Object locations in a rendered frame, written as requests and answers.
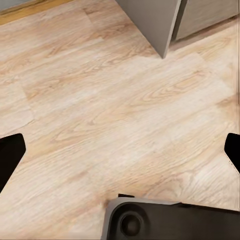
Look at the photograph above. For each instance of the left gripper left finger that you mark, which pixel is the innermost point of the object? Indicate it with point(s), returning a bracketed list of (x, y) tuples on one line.
[(12, 149)]

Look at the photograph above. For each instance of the dishwasher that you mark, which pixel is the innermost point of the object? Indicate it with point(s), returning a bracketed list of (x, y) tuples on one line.
[(194, 15)]

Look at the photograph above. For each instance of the fixed window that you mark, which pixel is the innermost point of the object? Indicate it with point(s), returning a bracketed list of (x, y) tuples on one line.
[(11, 10)]

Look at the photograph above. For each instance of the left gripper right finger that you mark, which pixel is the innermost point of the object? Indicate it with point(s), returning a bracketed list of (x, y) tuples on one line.
[(232, 149)]

